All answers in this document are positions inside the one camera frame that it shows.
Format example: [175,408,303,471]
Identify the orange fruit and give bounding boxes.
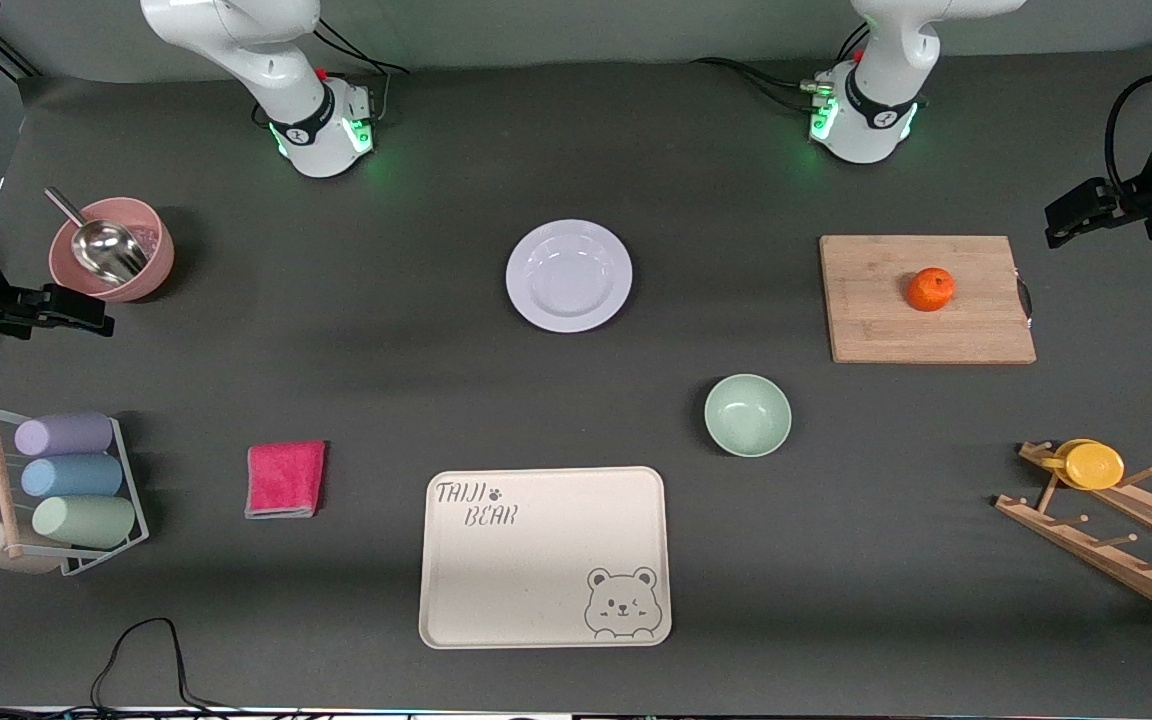
[906,266,957,313]

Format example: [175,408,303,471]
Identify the white round plate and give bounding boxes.
[505,219,634,334]

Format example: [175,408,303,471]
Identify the metal scoop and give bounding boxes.
[44,186,150,284]

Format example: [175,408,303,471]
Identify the pink bowl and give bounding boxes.
[48,196,177,304]

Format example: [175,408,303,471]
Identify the purple cup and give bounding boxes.
[14,411,115,458]

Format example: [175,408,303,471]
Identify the blue cup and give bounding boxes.
[20,454,124,500]

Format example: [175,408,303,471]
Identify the green cup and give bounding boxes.
[32,495,137,550]

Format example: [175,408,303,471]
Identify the wooden cutting board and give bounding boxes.
[819,235,1038,365]

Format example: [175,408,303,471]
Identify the yellow cup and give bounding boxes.
[1041,438,1126,491]

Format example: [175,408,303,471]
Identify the pink folded cloth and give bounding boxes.
[244,440,328,520]

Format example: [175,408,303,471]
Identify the wooden peg drying rack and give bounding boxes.
[994,440,1152,630]

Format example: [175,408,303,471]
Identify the light green bowl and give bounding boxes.
[703,373,794,459]

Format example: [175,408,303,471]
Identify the cream tray with bear print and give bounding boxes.
[418,465,673,651]

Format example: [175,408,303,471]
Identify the white wire cup rack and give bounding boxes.
[0,401,151,578]

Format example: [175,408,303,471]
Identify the thin black table cable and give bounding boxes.
[0,616,337,720]

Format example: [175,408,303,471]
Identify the black left arm base cables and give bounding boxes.
[690,20,873,113]

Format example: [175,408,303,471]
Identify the black arm base cables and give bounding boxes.
[252,18,413,129]
[690,20,873,113]

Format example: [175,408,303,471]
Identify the black right arm base cables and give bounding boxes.
[252,18,413,129]

